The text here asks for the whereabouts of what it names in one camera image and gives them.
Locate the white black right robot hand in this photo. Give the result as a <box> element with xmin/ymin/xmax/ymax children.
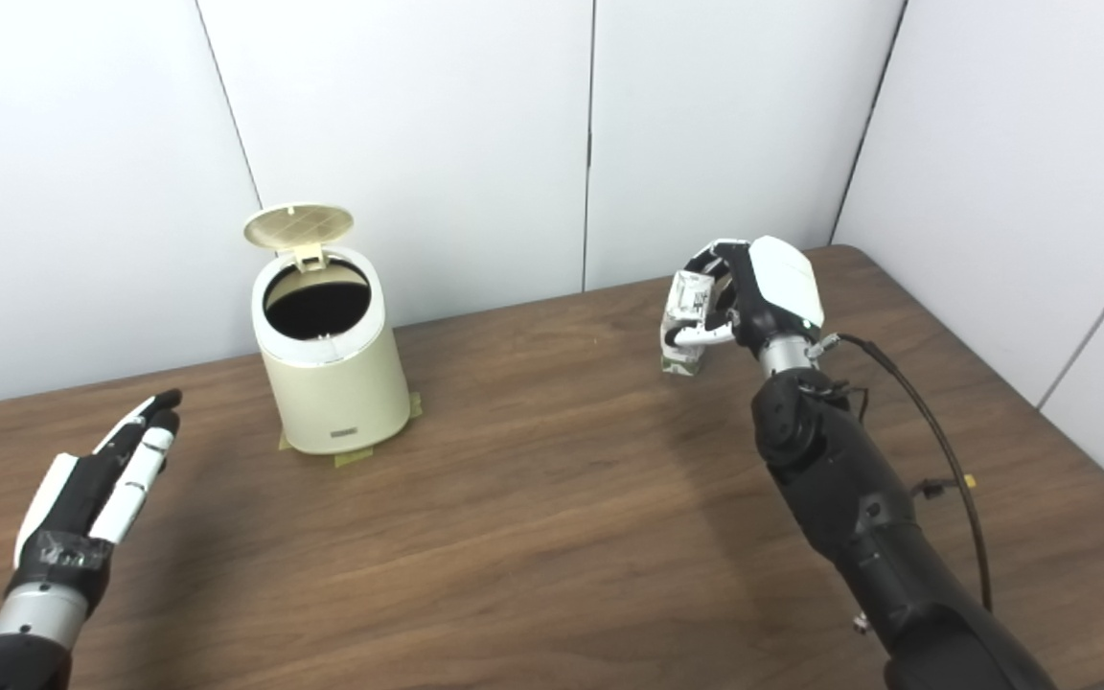
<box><xmin>662</xmin><ymin>236</ymin><xmax>827</xmax><ymax>354</ymax></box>

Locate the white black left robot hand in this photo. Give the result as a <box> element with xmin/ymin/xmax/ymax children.
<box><xmin>6</xmin><ymin>389</ymin><xmax>183</xmax><ymax>614</ymax></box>

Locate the white green milk carton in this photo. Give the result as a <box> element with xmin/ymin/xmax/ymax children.
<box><xmin>659</xmin><ymin>271</ymin><xmax>718</xmax><ymax>377</ymax></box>

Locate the cream round bin lid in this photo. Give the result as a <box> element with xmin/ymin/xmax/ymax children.
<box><xmin>243</xmin><ymin>203</ymin><xmax>356</xmax><ymax>272</ymax></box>

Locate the cream-colored round bin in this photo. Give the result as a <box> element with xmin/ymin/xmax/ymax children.
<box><xmin>251</xmin><ymin>245</ymin><xmax>412</xmax><ymax>455</ymax></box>

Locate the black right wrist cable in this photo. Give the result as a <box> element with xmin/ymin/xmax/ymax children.
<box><xmin>818</xmin><ymin>333</ymin><xmax>994</xmax><ymax>614</ymax></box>

